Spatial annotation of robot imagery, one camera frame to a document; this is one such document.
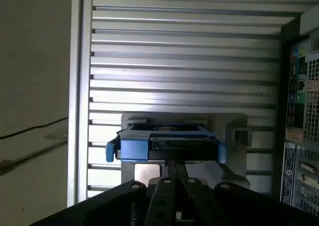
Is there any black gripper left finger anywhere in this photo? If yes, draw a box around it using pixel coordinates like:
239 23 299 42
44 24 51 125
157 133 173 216
29 160 176 226

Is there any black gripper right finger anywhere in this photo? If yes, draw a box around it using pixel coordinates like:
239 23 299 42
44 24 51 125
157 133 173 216
175 162 319 226

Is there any hard disk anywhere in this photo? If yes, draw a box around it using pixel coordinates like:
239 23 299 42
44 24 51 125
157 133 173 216
106 122 228 164

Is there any grey parts rack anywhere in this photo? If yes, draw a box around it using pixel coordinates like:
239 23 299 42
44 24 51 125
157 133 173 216
121 113 251 188

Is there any open black PC case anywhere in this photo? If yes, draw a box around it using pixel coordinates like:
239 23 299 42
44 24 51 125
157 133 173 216
273 10 319 215

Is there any thin black floor cable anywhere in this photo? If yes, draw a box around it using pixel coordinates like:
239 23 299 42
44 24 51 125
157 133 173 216
0 116 69 139

